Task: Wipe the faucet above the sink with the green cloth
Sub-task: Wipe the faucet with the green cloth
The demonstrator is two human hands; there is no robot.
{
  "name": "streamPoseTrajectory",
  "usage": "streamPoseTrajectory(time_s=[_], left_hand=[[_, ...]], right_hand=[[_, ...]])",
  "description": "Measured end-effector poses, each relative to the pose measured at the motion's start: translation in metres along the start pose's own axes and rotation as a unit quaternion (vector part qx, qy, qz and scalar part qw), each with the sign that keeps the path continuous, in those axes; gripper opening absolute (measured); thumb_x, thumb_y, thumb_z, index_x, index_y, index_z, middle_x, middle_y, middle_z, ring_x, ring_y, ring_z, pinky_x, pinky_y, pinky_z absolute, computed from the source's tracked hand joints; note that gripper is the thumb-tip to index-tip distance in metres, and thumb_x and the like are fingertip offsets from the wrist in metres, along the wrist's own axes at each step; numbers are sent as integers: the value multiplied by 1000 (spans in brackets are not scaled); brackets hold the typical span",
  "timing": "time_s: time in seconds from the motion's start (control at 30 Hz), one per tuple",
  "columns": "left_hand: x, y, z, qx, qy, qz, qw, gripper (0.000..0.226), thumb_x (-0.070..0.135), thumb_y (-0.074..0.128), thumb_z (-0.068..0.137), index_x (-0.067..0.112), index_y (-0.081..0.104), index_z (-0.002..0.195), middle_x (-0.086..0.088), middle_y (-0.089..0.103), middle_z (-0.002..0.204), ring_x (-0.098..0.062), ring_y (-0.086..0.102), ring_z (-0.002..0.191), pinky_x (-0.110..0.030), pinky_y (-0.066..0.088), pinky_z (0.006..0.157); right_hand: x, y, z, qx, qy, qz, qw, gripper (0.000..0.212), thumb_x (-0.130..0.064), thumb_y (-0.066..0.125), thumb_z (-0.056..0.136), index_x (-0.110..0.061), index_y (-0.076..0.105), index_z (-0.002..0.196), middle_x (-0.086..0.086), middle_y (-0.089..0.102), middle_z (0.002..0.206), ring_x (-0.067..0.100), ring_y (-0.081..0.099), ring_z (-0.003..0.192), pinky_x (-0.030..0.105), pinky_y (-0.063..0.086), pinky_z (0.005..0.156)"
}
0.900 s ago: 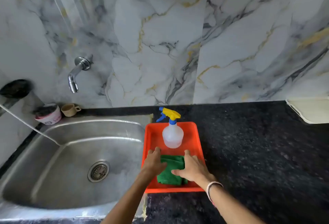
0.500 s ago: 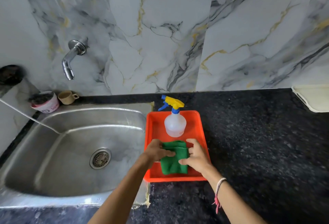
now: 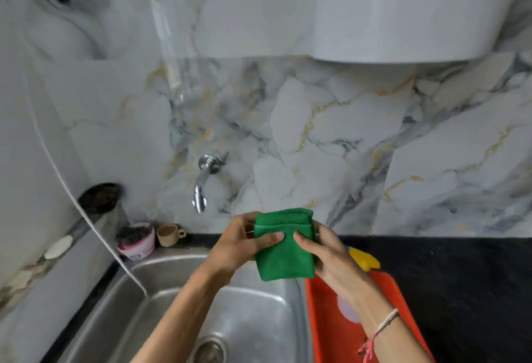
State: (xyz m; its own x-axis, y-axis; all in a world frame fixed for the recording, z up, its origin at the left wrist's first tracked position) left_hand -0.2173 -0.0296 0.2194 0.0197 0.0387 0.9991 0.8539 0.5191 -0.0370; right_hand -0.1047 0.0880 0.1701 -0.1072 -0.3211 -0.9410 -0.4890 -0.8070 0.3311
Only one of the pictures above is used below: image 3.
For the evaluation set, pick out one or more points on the small beige cup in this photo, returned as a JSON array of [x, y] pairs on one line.
[[169, 233]]

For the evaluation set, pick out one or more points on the person's left thumb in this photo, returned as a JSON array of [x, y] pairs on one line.
[[270, 240]]

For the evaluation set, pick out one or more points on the black round soap dish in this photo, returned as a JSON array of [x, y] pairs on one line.
[[99, 197]]

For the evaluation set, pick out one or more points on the pink tub with scrubber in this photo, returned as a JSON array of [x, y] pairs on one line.
[[137, 242]]

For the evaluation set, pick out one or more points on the orange plastic tray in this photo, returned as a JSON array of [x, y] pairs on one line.
[[332, 333]]

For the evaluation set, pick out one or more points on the person's right thumb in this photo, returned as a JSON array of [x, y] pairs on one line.
[[306, 241]]

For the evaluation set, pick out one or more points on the person's right forearm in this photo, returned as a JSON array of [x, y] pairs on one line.
[[386, 329]]

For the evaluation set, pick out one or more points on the chrome wall tap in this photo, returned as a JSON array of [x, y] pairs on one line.
[[203, 179]]

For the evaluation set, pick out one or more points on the white round plate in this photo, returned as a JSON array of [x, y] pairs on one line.
[[347, 310]]

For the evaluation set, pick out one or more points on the white oval soap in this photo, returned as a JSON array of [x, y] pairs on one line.
[[58, 247]]

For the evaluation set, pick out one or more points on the sink drain strainer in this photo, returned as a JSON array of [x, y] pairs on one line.
[[208, 350]]

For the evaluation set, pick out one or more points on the green cloth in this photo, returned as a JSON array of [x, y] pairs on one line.
[[286, 246]]

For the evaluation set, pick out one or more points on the person's left forearm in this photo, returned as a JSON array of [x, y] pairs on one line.
[[178, 317]]

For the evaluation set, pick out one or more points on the person's left hand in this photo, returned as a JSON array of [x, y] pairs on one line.
[[232, 246]]

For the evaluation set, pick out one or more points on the stainless steel sink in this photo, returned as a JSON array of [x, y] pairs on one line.
[[208, 313]]

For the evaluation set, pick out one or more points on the yellow plastic item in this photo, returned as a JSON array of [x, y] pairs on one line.
[[363, 259]]

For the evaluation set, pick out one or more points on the person's right hand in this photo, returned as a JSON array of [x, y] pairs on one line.
[[336, 267]]

